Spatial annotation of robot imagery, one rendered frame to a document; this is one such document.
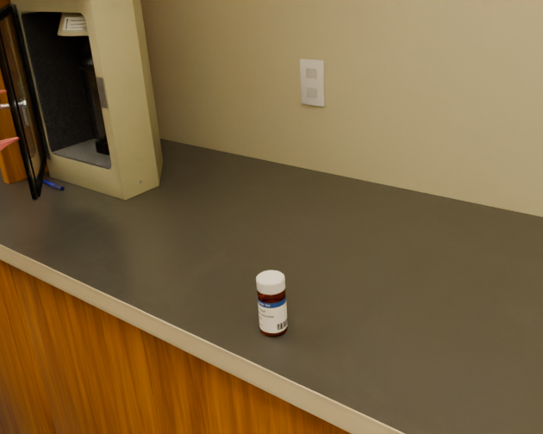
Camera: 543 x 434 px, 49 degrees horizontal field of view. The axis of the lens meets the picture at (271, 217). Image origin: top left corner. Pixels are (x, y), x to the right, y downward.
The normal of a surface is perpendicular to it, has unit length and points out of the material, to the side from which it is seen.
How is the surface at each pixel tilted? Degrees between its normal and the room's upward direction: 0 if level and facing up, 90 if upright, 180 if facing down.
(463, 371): 0
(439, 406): 0
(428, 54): 90
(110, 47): 90
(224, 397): 90
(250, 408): 90
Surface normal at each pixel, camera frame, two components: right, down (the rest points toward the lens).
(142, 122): 0.78, 0.21
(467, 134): -0.62, 0.36
